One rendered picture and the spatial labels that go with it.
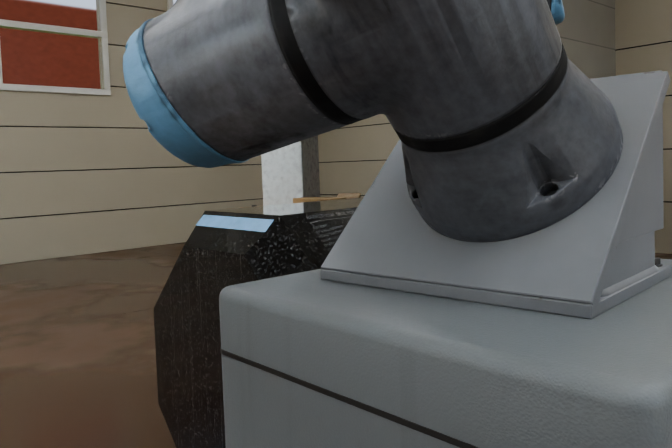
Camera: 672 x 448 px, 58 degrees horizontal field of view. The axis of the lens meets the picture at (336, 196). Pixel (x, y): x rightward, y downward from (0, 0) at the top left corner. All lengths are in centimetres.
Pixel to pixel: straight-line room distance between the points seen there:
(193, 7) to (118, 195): 740
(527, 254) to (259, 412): 26
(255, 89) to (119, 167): 745
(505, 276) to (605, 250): 7
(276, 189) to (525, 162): 214
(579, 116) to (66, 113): 739
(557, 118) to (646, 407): 23
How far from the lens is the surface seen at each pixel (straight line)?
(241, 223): 153
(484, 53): 43
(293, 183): 254
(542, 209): 50
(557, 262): 48
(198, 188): 838
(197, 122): 52
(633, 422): 34
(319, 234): 146
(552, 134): 49
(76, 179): 773
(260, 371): 55
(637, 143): 55
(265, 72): 47
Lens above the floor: 96
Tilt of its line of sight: 3 degrees down
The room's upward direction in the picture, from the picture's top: 2 degrees counter-clockwise
